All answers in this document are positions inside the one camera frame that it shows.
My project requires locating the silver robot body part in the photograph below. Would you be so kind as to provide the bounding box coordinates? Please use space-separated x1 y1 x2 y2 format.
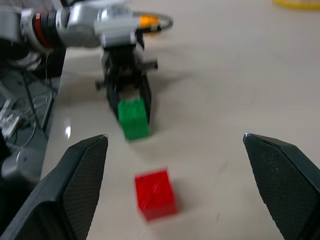
0 147 48 187

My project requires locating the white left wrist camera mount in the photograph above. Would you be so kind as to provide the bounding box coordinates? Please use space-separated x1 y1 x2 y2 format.
93 6 142 49

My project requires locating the black metal stand leg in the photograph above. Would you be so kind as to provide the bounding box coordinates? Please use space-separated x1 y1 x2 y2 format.
18 69 48 137

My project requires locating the yellow round object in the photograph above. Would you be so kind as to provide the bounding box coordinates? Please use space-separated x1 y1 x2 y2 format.
272 0 320 10

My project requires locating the green toy brick cube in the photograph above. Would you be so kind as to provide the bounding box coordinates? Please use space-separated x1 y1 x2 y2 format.
117 98 151 141

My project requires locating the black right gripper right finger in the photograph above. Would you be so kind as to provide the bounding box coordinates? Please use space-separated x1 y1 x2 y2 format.
242 133 320 240

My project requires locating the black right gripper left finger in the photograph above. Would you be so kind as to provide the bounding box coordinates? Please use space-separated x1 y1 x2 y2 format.
0 134 109 240

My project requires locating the white power strip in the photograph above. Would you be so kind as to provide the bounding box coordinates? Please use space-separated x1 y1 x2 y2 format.
0 98 22 137

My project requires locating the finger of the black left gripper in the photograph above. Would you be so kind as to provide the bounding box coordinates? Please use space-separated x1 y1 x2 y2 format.
106 84 123 126
138 74 154 126

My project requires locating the red toy brick cube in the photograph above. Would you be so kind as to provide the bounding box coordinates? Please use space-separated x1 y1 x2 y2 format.
134 167 179 222

